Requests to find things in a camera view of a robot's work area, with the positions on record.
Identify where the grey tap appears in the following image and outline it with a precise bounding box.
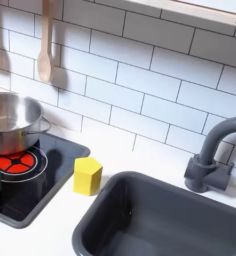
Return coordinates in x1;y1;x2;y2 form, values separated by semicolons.
183;115;236;194

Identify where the steel pot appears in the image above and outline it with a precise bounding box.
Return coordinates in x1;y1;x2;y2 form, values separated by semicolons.
0;91;53;156

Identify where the wooden spoon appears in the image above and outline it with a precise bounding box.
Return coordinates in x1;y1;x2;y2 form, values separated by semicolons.
36;0;56;84

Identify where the grey sink basin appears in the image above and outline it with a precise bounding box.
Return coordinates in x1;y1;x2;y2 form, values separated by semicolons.
71;171;236;256

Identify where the yellow hexagonal block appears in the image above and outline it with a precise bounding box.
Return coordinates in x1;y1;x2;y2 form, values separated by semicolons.
72;156;104;197

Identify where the black stove top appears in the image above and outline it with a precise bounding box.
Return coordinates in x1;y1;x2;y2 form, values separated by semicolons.
0;132;91;230

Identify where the wooden shelf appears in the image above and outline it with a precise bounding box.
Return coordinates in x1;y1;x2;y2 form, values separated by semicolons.
123;0;236;29

